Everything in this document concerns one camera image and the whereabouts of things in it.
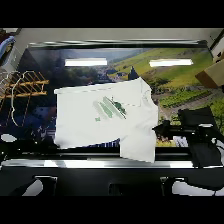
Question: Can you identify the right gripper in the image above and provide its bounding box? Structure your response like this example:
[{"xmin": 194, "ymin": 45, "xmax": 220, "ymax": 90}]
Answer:
[{"xmin": 152, "ymin": 120, "xmax": 174, "ymax": 138}]

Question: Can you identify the white T-shirt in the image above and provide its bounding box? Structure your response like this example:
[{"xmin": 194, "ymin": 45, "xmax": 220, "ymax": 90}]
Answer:
[{"xmin": 53, "ymin": 76, "xmax": 160, "ymax": 164}]

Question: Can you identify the cardboard box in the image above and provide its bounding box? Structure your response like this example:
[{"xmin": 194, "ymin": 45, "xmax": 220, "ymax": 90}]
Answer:
[{"xmin": 194, "ymin": 60, "xmax": 224, "ymax": 90}]

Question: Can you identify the wooden hanger rack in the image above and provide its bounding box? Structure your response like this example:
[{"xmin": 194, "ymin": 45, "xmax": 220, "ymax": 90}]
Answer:
[{"xmin": 0, "ymin": 70, "xmax": 50, "ymax": 101}]

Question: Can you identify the silver frame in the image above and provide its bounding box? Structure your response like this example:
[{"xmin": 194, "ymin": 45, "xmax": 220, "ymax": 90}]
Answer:
[{"xmin": 0, "ymin": 151, "xmax": 224, "ymax": 197}]

